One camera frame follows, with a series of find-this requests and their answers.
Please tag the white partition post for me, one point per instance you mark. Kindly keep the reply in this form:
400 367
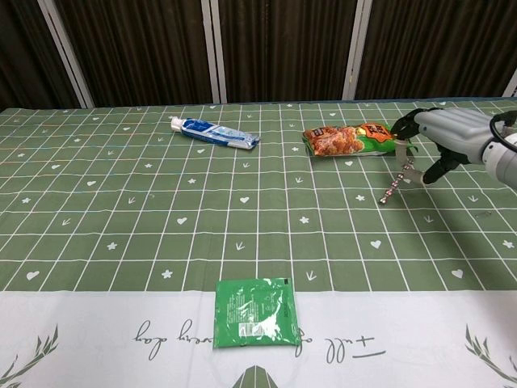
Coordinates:
216 52
512 85
68 54
356 50

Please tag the orange green snack bag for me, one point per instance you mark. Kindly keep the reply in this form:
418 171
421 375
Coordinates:
343 139

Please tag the blue white toothpaste tube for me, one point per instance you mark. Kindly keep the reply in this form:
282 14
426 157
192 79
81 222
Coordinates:
214 132

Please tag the green plastic sachet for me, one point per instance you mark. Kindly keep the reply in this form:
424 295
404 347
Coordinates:
256 313

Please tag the green grid deer tablecloth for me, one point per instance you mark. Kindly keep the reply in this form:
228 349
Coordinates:
161 226

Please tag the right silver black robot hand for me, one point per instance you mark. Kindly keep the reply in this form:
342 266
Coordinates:
456 133

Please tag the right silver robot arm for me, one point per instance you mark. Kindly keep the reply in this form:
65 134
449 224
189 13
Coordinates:
503 161

